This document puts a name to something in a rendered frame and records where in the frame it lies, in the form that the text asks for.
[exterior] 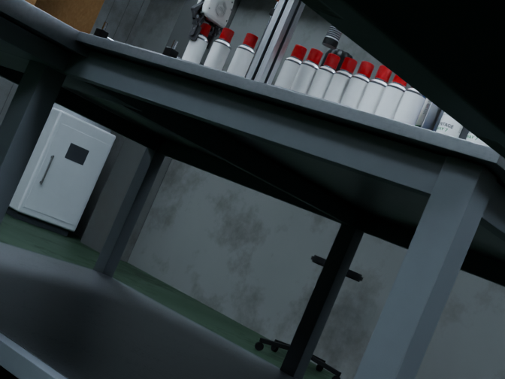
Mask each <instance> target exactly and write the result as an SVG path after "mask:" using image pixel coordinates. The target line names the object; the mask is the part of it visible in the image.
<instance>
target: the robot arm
mask: <svg viewBox="0 0 505 379"><path fill-rule="evenodd" d="M233 4H234V0H198V2H197V4H196V5H194V6H192V7H191V12H192V28H191V30H190V32H189V35H188V37H187V38H188V39H191V40H194V41H196V40H197V38H198V36H199V33H200V31H201V27H200V26H201V25H202V23H203V22H204V21H206V22H207V23H209V25H210V26H211V30H210V33H209V35H208V37H207V40H208V45H207V48H206V49H210V46H211V44H212V42H213V39H214V37H216V36H217V35H219V34H220V33H221V32H222V30H223V28H224V27H225V26H226V24H227V22H228V19H229V17H230V14H231V10H232V8H233ZM213 27H214V30H213Z"/></svg>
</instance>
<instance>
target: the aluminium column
mask: <svg viewBox="0 0 505 379"><path fill-rule="evenodd" d="M304 6H305V3H303V2H302V1H301V0H279V2H278V4H277V7H276V9H275V11H274V14H273V16H272V18H271V21H270V23H269V25H268V27H267V30H266V32H265V35H264V37H263V39H262V42H261V43H260V46H259V48H258V51H257V53H256V55H255V58H254V60H253V61H252V65H251V66H250V69H249V71H248V74H247V76H246V78H247V79H250V80H255V81H258V82H261V83H266V84H269V85H271V84H272V81H273V79H274V76H275V74H276V73H277V69H278V68H279V65H280V63H281V60H282V58H283V55H284V53H285V52H286V48H287V47H288V44H289V42H290V40H291V37H292V35H293V32H294V30H295V27H296V26H297V24H298V21H299V19H300V16H301V14H302V11H303V9H304Z"/></svg>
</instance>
